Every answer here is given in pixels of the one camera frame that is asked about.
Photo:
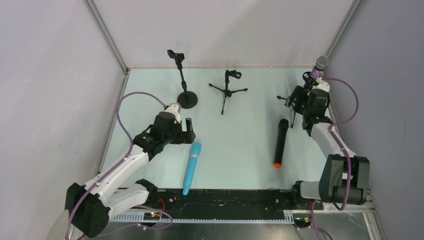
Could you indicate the black microphone orange end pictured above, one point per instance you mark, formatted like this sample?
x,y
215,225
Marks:
x,y
283,127

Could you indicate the round base microphone stand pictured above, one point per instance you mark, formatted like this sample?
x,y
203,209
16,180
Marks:
x,y
186,99

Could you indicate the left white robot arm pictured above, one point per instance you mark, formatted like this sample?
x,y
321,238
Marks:
x,y
92,205

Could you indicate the blue microphone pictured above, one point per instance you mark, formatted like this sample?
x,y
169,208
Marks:
x,y
193,157

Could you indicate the left electronics board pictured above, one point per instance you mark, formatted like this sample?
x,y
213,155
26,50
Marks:
x,y
152,216

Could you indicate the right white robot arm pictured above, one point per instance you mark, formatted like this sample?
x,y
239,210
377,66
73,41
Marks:
x,y
345,176

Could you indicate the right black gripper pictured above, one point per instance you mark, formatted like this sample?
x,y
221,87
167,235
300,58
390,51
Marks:
x,y
298,100

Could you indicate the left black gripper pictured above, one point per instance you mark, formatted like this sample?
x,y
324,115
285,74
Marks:
x,y
185,133

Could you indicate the grey slotted cable duct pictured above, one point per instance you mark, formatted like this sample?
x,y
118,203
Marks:
x,y
137,217

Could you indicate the purple glitter microphone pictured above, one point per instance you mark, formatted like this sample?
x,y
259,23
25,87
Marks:
x,y
318,70

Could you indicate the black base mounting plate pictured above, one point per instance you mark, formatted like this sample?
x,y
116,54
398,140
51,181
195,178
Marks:
x,y
229,204

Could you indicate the small tripod clip stand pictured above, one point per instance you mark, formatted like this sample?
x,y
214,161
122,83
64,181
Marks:
x,y
227,93

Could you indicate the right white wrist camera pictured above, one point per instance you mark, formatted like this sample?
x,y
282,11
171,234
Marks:
x,y
321,84

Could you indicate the right electronics board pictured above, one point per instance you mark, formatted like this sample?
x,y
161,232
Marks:
x,y
302,222

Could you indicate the tripod shock mount stand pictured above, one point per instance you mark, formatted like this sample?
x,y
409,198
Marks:
x,y
305,77

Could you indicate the electronics board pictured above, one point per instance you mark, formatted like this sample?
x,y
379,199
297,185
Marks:
x,y
152,216
302,222

